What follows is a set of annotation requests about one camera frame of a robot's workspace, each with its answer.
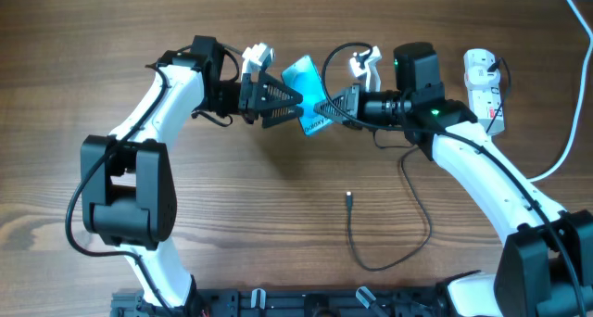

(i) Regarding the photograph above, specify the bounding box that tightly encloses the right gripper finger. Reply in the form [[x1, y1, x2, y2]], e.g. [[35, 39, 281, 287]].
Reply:
[[323, 114, 352, 128], [314, 95, 345, 118]]

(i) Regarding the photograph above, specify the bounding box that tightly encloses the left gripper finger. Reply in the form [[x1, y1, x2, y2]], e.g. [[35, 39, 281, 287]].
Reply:
[[261, 106, 301, 129], [257, 71, 302, 111]]

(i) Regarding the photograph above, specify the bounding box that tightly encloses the teal screen smartphone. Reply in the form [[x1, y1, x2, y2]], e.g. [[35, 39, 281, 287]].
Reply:
[[281, 55, 333, 136]]

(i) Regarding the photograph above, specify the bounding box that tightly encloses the black charger cable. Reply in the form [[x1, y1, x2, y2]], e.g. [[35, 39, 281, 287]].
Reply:
[[345, 57, 512, 273]]

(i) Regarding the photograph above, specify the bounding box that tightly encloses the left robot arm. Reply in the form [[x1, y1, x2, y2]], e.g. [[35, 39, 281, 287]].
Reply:
[[65, 36, 302, 316]]

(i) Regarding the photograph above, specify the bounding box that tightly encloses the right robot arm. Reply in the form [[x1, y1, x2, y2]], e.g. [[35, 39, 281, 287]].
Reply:
[[314, 42, 592, 316]]

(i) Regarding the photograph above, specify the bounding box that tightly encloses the white power strip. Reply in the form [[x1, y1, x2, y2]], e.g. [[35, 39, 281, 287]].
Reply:
[[463, 48, 505, 136]]

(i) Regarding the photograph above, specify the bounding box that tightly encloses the black mounting rail base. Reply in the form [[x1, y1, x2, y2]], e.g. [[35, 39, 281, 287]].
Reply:
[[110, 286, 449, 317]]

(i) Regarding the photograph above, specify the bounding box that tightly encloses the white power strip cord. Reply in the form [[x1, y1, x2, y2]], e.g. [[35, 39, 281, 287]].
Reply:
[[527, 0, 593, 184]]

